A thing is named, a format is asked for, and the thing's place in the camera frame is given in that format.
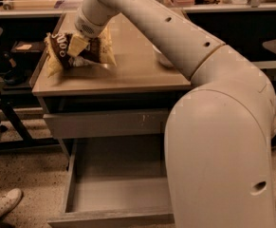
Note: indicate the white ribbed gripper wrist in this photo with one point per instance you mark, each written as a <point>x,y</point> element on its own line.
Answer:
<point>86,27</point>

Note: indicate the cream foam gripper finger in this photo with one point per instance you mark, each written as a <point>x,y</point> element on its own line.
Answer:
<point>77,45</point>

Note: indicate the brown sea salt chip bag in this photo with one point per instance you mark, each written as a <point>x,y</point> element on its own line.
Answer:
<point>98,51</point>

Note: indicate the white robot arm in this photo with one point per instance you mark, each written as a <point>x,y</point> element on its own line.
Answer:
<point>217,136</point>

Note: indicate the grey drawer cabinet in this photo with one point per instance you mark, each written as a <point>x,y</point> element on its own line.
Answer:
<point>137,81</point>

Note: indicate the top grey drawer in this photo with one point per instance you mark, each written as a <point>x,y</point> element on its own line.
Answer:
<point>106,123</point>

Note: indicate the open middle drawer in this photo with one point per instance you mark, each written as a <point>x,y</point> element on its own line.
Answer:
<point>116,182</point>

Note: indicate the black box with label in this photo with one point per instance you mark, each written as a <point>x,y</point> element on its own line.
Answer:
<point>28,47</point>

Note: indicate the white bowl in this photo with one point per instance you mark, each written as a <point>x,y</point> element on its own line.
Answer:
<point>162,59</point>

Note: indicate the white sneaker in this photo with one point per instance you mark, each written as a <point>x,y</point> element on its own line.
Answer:
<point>8,202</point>

